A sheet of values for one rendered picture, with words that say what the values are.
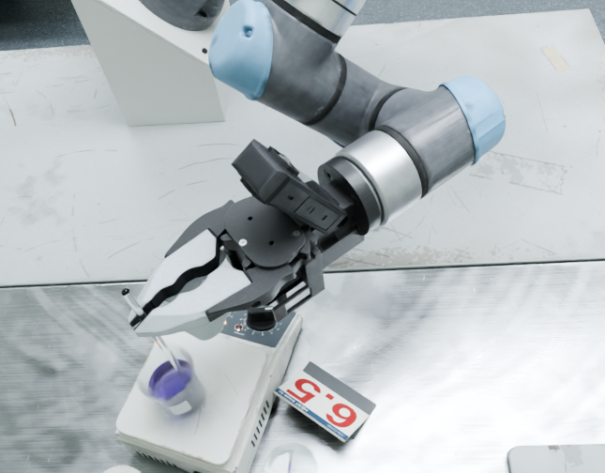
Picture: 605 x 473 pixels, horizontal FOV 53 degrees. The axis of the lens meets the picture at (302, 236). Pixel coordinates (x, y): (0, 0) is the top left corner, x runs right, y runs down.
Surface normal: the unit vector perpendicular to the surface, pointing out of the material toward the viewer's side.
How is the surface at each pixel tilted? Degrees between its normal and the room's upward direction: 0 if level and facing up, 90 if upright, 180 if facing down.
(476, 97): 14
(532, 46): 0
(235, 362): 0
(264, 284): 1
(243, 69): 84
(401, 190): 62
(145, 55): 90
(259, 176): 29
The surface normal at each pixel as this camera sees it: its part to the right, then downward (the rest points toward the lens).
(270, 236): -0.09, -0.55
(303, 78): 0.40, 0.55
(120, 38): -0.01, 0.83
